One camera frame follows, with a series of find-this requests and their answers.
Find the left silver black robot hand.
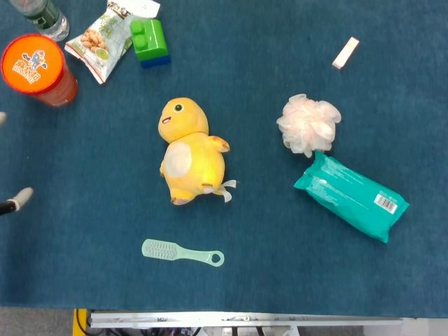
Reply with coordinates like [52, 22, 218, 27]
[0, 111, 34, 216]

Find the yellow plush duck toy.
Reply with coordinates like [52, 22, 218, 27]
[157, 97, 238, 207]

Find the blue block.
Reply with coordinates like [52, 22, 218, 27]
[139, 54, 172, 69]

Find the green toy building block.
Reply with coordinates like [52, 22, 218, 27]
[129, 18, 170, 63]

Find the orange red lidded canister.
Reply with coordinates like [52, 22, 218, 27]
[0, 33, 79, 108]

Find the mint green plastic brush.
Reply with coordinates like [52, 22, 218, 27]
[141, 238, 225, 268]

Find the green white nut snack bag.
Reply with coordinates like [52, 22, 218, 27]
[64, 0, 161, 85]

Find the clear green-label water bottle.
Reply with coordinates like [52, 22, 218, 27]
[7, 0, 70, 43]

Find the blue felt table cloth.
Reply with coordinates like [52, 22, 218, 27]
[0, 0, 448, 319]

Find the pale pink mesh bath loofah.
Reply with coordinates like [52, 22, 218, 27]
[276, 93, 342, 158]

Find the teal wet wipes pack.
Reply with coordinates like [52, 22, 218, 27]
[293, 150, 410, 244]

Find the small pink rectangular eraser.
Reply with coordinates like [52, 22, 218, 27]
[331, 36, 361, 71]

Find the yellow black frame part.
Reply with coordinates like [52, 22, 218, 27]
[72, 308, 89, 336]

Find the black cable bundle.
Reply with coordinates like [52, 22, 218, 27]
[115, 326, 204, 336]

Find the aluminium frame rail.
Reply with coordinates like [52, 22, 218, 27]
[85, 310, 404, 329]

